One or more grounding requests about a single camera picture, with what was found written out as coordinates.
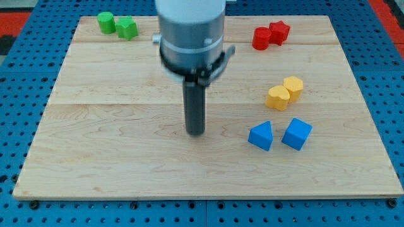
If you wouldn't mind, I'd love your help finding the yellow hexagon block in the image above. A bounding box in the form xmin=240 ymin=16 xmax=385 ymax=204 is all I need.
xmin=283 ymin=76 xmax=304 ymax=103

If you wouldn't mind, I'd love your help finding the wooden board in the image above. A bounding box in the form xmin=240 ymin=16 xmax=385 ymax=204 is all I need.
xmin=13 ymin=16 xmax=403 ymax=201

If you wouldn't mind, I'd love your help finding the red star block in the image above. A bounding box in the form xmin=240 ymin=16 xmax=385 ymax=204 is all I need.
xmin=269 ymin=21 xmax=290 ymax=46

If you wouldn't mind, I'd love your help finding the green star block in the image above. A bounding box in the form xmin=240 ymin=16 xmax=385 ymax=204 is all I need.
xmin=116 ymin=16 xmax=138 ymax=40

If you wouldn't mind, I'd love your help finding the blue cube block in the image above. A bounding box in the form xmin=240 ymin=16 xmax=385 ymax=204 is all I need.
xmin=282 ymin=118 xmax=312 ymax=151

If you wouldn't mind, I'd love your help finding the red cylinder block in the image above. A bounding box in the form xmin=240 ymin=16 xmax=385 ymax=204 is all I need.
xmin=252 ymin=27 xmax=271 ymax=50

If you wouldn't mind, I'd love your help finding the yellow heart block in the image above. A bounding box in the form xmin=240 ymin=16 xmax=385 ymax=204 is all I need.
xmin=265 ymin=85 xmax=290 ymax=111

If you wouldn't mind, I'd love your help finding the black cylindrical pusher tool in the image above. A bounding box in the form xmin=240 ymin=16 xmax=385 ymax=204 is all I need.
xmin=182 ymin=81 xmax=205 ymax=136

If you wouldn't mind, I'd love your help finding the green cylinder block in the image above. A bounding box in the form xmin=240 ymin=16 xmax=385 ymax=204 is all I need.
xmin=97 ymin=11 xmax=116 ymax=34

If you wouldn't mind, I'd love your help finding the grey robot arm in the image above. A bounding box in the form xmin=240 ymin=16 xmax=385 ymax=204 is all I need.
xmin=153 ymin=0 xmax=235 ymax=87

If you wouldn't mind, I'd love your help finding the blue triangle block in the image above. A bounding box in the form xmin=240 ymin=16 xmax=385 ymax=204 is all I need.
xmin=247 ymin=121 xmax=273 ymax=151

